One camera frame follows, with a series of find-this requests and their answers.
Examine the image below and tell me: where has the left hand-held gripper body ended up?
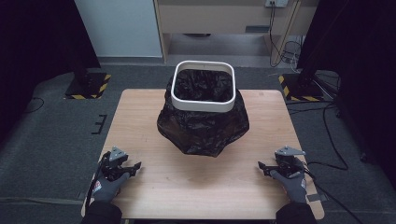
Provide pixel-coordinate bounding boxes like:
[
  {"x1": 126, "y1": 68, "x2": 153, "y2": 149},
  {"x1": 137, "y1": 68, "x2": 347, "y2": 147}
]
[{"x1": 98, "y1": 145, "x2": 134, "y2": 182}]

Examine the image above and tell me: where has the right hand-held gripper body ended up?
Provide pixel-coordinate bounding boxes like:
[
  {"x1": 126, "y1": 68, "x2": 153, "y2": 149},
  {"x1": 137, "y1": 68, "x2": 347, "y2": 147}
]
[{"x1": 274, "y1": 145, "x2": 308, "y2": 180}]

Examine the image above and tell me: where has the black plastic trash bag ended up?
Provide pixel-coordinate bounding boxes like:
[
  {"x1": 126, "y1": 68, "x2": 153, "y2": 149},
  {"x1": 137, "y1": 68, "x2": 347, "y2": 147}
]
[{"x1": 156, "y1": 68, "x2": 250, "y2": 158}]

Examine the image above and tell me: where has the white square bin rim ring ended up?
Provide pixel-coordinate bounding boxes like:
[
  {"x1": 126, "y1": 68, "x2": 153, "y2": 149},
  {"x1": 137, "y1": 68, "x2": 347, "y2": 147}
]
[{"x1": 170, "y1": 60, "x2": 236, "y2": 114}]

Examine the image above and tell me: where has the person's right hand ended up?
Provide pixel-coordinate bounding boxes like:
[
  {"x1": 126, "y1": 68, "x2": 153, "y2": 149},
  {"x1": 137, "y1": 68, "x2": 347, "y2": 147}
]
[{"x1": 269, "y1": 169, "x2": 309, "y2": 205}]

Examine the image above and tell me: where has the person's left hand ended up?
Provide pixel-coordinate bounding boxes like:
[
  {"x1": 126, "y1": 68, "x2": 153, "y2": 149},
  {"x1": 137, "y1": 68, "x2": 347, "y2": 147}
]
[{"x1": 90, "y1": 172, "x2": 132, "y2": 205}]

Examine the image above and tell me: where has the black stand with striped base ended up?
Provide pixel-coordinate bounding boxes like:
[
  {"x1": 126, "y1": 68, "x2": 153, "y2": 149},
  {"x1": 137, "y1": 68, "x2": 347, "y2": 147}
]
[
  {"x1": 277, "y1": 52, "x2": 325, "y2": 103},
  {"x1": 64, "y1": 52, "x2": 112, "y2": 101}
]

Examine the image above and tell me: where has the white panel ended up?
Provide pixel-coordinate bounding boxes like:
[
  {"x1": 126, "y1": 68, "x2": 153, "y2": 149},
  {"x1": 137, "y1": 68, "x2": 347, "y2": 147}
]
[{"x1": 74, "y1": 0, "x2": 163, "y2": 59}]

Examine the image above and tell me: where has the black curtain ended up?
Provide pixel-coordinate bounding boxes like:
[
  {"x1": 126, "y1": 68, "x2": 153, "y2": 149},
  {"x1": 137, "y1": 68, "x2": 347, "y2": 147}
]
[
  {"x1": 0, "y1": 0, "x2": 102, "y2": 146},
  {"x1": 296, "y1": 0, "x2": 396, "y2": 189}
]

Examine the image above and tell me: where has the left hand-held gripper cable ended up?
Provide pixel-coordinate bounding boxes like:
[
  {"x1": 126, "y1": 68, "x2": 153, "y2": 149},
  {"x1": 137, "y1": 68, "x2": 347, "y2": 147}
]
[{"x1": 85, "y1": 151, "x2": 112, "y2": 208}]

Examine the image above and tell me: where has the hand-held gripper cable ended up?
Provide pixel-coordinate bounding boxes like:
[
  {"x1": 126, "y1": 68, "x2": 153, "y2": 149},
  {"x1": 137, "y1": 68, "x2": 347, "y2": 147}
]
[
  {"x1": 85, "y1": 151, "x2": 112, "y2": 208},
  {"x1": 302, "y1": 167, "x2": 364, "y2": 224}
]

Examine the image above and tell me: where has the long black floor cable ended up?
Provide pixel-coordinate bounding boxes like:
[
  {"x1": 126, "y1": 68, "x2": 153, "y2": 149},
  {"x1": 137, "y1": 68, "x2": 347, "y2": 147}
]
[{"x1": 285, "y1": 100, "x2": 349, "y2": 172}]

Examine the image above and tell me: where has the right hand-held gripper cable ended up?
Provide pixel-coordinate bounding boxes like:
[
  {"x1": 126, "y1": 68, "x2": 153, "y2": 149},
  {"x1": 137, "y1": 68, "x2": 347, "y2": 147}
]
[{"x1": 302, "y1": 167, "x2": 364, "y2": 224}]

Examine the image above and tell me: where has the short black floor cable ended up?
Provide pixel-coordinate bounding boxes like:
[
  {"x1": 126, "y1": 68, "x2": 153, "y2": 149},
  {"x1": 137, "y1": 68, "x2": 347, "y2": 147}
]
[{"x1": 25, "y1": 96, "x2": 46, "y2": 114}]

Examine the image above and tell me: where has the bundle of cables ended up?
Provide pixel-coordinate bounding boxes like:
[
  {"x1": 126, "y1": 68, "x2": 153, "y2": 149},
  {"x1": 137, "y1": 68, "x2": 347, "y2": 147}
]
[{"x1": 280, "y1": 35, "x2": 304, "y2": 74}]

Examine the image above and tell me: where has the black socket cable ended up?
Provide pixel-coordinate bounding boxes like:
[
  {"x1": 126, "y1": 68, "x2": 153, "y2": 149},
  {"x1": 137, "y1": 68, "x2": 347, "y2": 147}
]
[{"x1": 268, "y1": 2, "x2": 284, "y2": 68}]

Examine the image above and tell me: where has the white wall socket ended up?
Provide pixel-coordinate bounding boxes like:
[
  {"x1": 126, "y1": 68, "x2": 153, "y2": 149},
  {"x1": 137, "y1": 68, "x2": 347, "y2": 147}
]
[{"x1": 264, "y1": 0, "x2": 290, "y2": 8}]

